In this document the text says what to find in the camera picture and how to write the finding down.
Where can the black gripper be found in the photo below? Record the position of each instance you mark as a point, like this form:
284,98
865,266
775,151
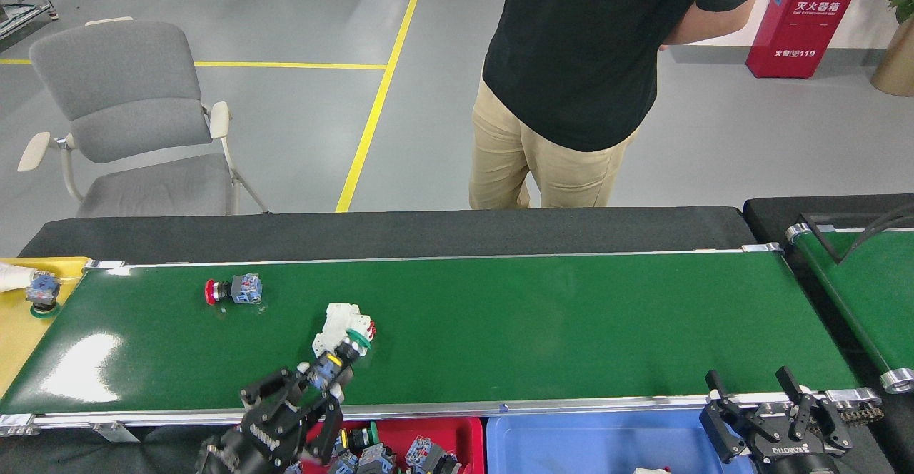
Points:
792,460
257,449

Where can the green push button switch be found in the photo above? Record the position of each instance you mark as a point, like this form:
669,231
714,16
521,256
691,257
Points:
375,460
359,438
43,290
358,340
425,454

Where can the white circuit breaker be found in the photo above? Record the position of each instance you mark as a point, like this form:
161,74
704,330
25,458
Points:
651,470
335,324

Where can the person's left forearm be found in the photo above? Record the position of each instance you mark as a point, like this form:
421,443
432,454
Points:
707,29

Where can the green feeder conveyor belt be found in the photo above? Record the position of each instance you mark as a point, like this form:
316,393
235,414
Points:
871,295

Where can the long green conveyor belt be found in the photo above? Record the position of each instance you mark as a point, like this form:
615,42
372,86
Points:
571,317

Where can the yellow plastic tray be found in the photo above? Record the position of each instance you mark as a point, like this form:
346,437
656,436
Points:
18,345

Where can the red plastic bin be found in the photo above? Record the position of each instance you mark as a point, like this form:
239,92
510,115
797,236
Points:
457,431

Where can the long black padded base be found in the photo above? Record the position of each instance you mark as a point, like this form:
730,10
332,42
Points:
357,235

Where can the blue plastic bin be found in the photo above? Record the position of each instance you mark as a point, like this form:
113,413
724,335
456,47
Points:
571,449

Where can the short black padded base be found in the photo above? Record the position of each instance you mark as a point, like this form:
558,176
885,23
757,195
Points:
771,210

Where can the white light bulb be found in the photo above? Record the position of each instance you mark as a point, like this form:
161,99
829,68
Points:
13,278

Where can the grey office chair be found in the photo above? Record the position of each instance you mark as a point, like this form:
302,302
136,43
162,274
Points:
118,81

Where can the tan plant pot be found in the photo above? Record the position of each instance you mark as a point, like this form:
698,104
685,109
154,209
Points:
896,67

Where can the red fire extinguisher box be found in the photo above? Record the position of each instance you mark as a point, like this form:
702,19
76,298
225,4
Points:
803,24

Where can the person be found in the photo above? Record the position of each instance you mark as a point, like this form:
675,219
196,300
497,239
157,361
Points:
585,53

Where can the red push button switch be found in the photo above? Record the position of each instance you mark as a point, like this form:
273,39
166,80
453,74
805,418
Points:
246,288

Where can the black guide frame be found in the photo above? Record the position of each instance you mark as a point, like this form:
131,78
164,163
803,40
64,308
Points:
819,240

